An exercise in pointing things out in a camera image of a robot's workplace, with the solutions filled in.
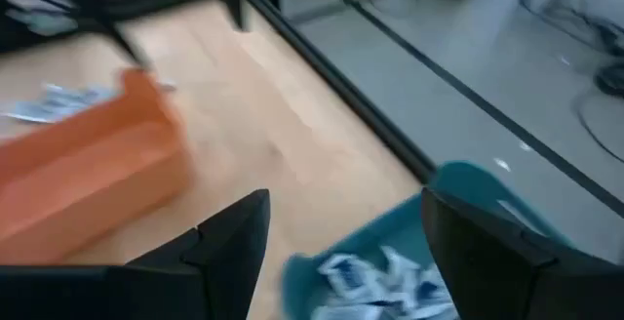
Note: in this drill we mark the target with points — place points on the dark orange plastic bin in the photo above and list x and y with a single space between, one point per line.
88 188

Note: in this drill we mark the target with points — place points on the blue-white packets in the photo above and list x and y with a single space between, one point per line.
83 96

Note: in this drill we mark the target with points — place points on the black aluminium table frame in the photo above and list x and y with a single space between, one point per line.
341 86

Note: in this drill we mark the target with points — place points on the small grey-print gauze packet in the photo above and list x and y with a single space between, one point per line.
29 110

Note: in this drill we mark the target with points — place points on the teal plastic bin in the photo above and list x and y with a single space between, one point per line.
390 227

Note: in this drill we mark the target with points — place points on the white paper scrap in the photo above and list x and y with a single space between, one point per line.
502 165
525 146

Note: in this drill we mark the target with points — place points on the blue-print alcohol wipe packet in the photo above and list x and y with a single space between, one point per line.
400 266
346 312
348 273
434 293

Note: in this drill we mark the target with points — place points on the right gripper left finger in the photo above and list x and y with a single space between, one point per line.
229 252

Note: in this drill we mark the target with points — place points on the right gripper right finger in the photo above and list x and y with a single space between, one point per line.
487 271

